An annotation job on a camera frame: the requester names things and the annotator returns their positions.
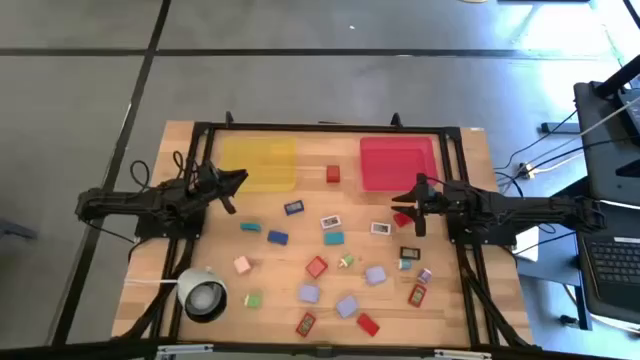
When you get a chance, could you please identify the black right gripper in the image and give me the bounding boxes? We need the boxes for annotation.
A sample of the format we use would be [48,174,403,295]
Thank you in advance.
[390,172,452,238]

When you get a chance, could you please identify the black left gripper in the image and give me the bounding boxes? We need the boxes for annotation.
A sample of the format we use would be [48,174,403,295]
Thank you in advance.
[187,160,249,216]

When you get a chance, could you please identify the lilac wall charger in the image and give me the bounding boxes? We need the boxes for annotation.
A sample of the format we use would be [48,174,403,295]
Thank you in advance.
[335,294,360,320]
[364,265,388,287]
[297,283,322,305]

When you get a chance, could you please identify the red framed small device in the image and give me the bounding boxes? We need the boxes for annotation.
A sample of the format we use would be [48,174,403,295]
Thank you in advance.
[294,311,318,338]
[407,283,428,309]

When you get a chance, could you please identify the yellow translucent plastic bin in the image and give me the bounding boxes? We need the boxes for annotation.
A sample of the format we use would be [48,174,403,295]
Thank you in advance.
[219,137,299,194]

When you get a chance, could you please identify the red translucent plastic bin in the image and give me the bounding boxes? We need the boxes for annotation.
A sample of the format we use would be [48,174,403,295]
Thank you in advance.
[358,135,440,193]

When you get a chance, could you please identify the white round lamp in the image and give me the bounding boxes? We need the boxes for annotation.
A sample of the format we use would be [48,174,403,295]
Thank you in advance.
[176,267,229,324]

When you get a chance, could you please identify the white paper sheet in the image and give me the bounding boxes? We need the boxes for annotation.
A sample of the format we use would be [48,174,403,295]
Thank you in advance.
[513,227,541,263]

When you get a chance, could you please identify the red rectangular case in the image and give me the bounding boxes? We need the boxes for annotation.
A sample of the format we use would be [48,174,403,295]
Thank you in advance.
[355,312,381,338]

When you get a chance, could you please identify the black equipment cart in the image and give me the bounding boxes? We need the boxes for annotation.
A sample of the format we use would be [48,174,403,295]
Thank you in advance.
[514,52,640,334]

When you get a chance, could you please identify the black laptop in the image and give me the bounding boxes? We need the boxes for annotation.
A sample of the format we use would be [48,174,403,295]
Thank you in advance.
[572,198,640,326]

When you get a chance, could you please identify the grey chair foot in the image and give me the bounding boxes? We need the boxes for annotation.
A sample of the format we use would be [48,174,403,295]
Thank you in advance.
[0,218,39,241]

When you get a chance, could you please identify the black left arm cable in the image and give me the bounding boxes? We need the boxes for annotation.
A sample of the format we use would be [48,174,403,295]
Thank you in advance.
[128,149,187,191]

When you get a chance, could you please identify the black aluminium table frame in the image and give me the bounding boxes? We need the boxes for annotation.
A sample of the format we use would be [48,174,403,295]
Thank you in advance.
[112,110,539,351]

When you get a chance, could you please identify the silver metal bracket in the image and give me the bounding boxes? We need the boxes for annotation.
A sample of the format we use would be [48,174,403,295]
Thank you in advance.
[156,343,215,359]
[433,348,494,360]

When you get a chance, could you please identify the black floor cable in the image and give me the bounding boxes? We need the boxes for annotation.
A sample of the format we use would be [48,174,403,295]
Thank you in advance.
[494,109,640,174]

